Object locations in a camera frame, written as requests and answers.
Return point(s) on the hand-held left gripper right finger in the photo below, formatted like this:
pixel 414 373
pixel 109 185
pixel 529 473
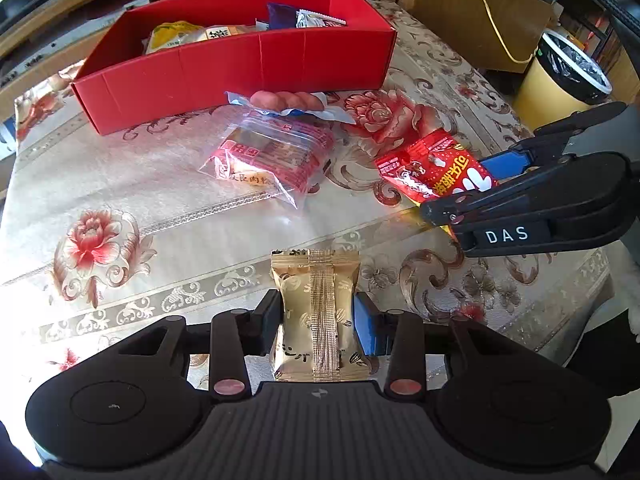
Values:
pixel 367 325

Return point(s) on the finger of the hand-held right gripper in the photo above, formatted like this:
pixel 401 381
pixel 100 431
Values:
pixel 480 200
pixel 505 165

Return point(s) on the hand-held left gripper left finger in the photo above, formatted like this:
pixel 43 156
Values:
pixel 267 322

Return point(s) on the gold snack packet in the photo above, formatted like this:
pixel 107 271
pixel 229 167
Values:
pixel 320 310

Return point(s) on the red gummy candy packet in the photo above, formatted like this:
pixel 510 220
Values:
pixel 425 165

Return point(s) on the green white wafer packet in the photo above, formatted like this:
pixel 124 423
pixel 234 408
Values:
pixel 312 20

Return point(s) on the red cardboard box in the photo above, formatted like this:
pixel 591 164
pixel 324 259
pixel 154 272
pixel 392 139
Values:
pixel 200 75

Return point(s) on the blue wafer biscuit packet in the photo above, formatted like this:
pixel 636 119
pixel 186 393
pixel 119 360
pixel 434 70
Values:
pixel 280 17

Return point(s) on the round steamed cake packet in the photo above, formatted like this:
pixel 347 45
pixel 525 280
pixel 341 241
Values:
pixel 225 34

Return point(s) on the yellow snack packet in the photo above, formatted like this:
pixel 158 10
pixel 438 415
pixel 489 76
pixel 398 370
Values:
pixel 172 37

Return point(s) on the yellow trash can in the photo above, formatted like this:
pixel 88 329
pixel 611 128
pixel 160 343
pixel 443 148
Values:
pixel 545 90

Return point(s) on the brown cardboard box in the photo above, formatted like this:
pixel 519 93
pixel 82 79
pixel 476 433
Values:
pixel 460 20

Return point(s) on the red meat floss cake packet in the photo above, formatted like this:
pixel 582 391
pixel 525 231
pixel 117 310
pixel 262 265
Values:
pixel 270 152

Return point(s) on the floral beige tablecloth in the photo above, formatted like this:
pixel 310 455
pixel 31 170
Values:
pixel 150 185

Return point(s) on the clear sausage packet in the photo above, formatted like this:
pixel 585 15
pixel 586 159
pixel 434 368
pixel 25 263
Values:
pixel 285 100

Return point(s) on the silver set-top device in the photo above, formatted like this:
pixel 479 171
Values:
pixel 40 60

